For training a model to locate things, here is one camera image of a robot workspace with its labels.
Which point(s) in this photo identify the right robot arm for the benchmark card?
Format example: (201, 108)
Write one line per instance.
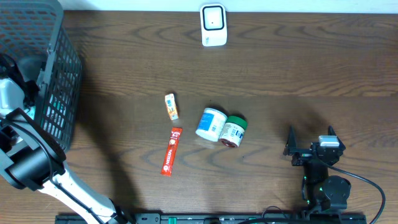
(322, 191)

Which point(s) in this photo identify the small orange box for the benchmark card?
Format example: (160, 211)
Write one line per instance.
(171, 106)

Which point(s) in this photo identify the green lid white jar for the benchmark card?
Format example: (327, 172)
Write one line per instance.
(233, 131)

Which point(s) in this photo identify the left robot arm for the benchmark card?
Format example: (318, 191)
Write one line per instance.
(31, 158)

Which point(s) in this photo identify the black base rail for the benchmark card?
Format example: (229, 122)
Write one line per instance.
(272, 217)

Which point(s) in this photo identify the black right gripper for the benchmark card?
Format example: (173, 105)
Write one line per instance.
(303, 155)

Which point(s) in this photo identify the red white snack packet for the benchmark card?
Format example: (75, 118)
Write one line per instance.
(171, 152)

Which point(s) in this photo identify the grey plastic mesh basket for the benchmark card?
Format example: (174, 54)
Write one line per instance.
(33, 37)

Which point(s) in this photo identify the white blue label jar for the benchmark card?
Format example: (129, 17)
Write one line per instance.
(211, 124)

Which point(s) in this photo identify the white barcode scanner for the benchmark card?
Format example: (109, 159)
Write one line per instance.
(213, 25)

